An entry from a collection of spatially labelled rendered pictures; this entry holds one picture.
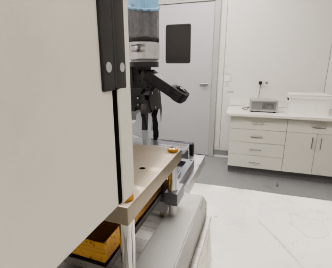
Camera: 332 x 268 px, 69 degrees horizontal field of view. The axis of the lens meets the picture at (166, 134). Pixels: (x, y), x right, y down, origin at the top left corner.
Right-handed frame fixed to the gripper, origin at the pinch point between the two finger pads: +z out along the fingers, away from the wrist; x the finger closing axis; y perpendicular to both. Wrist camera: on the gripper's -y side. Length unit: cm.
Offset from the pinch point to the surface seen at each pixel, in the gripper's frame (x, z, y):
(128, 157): 43.8, -13.2, -16.9
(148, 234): 20.3, 11.8, -7.3
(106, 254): 38.3, 0.4, -10.6
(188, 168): 2.0, 5.4, -10.1
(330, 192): -213, 105, -106
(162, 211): 14.1, 10.7, -7.9
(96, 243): 38.6, -0.9, -9.7
